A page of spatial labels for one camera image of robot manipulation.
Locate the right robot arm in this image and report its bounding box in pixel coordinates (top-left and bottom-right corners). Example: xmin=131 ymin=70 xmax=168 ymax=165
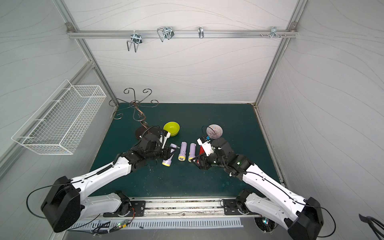
xmin=192 ymin=138 xmax=324 ymax=240

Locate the metal double hook middle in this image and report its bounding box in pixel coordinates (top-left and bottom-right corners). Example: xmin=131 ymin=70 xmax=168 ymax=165
xmin=157 ymin=27 xmax=175 ymax=42

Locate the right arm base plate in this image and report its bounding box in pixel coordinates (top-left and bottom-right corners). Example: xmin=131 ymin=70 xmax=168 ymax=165
xmin=221 ymin=199 xmax=250 ymax=216

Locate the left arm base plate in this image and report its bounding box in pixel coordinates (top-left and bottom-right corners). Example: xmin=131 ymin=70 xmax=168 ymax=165
xmin=103 ymin=201 xmax=146 ymax=218

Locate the white wire basket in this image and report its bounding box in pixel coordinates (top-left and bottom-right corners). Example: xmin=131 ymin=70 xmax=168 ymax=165
xmin=11 ymin=80 xmax=106 ymax=155

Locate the right green-lit circuit board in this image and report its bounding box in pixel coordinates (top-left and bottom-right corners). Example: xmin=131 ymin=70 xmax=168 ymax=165
xmin=261 ymin=217 xmax=270 ymax=226

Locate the metal hook bracket right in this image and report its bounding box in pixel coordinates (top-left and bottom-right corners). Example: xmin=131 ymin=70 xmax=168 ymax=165
xmin=260 ymin=27 xmax=287 ymax=39

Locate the aluminium front rail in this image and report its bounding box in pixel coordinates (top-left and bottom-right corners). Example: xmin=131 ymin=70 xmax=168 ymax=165
xmin=58 ymin=196 xmax=307 ymax=222

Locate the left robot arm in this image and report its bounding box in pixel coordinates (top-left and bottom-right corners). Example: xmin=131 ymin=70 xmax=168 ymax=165
xmin=41 ymin=132 xmax=178 ymax=233

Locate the purple flashlight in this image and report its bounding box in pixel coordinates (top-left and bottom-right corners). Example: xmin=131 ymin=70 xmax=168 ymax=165
xmin=162 ymin=144 xmax=179 ymax=167
xmin=178 ymin=142 xmax=188 ymax=162
xmin=188 ymin=143 xmax=196 ymax=163

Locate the left green-lit circuit board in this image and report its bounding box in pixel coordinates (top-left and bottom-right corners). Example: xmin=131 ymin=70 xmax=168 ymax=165
xmin=116 ymin=220 xmax=131 ymax=229

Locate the aluminium top rail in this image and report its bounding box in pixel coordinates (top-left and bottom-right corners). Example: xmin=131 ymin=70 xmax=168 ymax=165
xmin=67 ymin=29 xmax=299 ymax=40

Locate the metal double hook left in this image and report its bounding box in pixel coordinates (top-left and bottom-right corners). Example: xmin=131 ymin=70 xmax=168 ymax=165
xmin=127 ymin=33 xmax=143 ymax=53

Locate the red flashlight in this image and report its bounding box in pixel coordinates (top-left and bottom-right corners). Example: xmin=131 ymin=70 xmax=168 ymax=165
xmin=199 ymin=146 xmax=206 ymax=156

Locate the green-lit circuit board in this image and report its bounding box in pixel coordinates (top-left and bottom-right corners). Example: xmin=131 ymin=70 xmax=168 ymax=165
xmin=261 ymin=217 xmax=270 ymax=226
xmin=116 ymin=220 xmax=131 ymax=229

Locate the copper wire jewelry stand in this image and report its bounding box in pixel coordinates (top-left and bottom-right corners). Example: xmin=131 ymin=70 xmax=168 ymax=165
xmin=109 ymin=88 xmax=159 ymax=140

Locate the white vent strip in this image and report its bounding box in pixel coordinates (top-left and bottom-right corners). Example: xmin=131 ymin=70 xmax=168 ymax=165
xmin=69 ymin=218 xmax=244 ymax=232

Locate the lime green bowl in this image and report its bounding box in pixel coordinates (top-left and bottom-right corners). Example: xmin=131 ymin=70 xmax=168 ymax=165
xmin=163 ymin=122 xmax=180 ymax=137

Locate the pink striped bowl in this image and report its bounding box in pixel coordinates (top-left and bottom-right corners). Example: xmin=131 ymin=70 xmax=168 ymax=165
xmin=206 ymin=124 xmax=224 ymax=139

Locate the metal double hook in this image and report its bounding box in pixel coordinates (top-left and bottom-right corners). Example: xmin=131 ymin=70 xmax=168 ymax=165
xmin=157 ymin=27 xmax=175 ymax=42
xmin=127 ymin=33 xmax=143 ymax=53

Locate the black object bottom right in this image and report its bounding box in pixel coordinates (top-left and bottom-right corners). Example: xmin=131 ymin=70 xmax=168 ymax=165
xmin=359 ymin=214 xmax=384 ymax=240

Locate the aluminium rail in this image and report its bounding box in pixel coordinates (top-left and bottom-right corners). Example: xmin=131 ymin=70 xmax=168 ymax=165
xmin=58 ymin=196 xmax=307 ymax=222
xmin=67 ymin=29 xmax=299 ymax=40

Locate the small metal hook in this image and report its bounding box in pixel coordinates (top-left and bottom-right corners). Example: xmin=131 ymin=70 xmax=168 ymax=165
xmin=198 ymin=27 xmax=204 ymax=39

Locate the dark green table mat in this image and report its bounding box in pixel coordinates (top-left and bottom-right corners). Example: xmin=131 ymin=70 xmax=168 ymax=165
xmin=92 ymin=103 xmax=279 ymax=198

